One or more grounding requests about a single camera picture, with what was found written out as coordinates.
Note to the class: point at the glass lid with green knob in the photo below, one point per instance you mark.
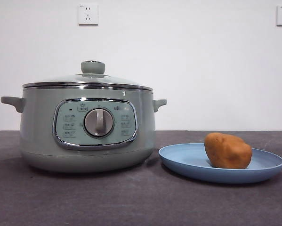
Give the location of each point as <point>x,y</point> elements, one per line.
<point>93,67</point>

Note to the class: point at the brown potato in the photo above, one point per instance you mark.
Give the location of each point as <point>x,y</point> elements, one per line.
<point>228,150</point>

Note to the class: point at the blue round plate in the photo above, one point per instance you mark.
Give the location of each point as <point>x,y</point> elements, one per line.
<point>185,160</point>

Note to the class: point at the pale green electric steamer pot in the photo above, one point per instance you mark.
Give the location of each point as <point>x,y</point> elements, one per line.
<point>37,124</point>

